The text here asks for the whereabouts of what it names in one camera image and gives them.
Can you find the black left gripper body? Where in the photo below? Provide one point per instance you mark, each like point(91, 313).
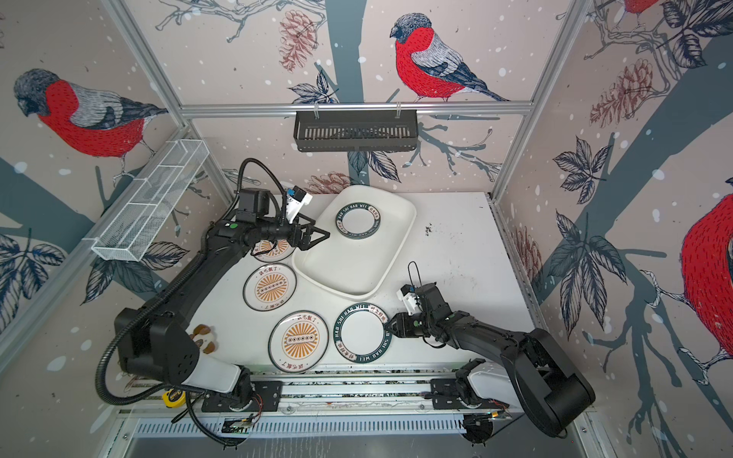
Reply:
point(290, 232)

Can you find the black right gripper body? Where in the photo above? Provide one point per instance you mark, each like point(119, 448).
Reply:
point(419, 322)

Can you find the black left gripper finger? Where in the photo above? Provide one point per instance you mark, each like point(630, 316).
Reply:
point(306, 243)
point(311, 232)

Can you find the green rim plate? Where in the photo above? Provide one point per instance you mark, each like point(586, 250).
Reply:
point(359, 333)
point(358, 220)

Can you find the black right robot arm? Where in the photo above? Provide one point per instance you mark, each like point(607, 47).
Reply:
point(550, 388)

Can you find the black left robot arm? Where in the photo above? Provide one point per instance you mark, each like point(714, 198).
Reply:
point(152, 342)

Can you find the white plastic bin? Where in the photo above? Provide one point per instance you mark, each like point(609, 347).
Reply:
point(355, 269)

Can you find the orange sunburst plate back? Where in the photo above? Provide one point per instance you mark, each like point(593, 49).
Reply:
point(272, 252)

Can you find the orange sunburst plate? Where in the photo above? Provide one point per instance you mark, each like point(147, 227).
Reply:
point(298, 342)
point(272, 252)
point(269, 287)

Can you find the orange sunburst plate middle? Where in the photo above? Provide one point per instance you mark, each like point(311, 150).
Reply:
point(269, 287)

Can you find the orange sunburst plate front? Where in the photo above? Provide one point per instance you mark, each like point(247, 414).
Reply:
point(298, 342)

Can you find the brown toy figure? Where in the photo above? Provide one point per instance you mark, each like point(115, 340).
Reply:
point(204, 337)

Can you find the yellow tape measure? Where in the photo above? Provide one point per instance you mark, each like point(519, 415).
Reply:
point(174, 398)

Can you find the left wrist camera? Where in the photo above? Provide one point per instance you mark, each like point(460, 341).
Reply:
point(296, 199)

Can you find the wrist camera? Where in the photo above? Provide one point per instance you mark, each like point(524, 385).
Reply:
point(406, 295)
point(296, 199)

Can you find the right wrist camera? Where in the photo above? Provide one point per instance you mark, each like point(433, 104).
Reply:
point(406, 295)

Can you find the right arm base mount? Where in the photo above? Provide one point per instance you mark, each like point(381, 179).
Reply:
point(453, 394)

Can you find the black hanging wire basket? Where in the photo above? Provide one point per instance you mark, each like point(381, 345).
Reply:
point(356, 131)

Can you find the aluminium frame crossbar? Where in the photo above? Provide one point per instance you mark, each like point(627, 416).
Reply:
point(490, 108)

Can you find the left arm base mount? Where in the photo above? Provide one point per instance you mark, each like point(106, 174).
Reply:
point(256, 397)

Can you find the white mesh wall shelf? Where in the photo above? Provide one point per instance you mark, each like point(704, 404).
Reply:
point(136, 225)

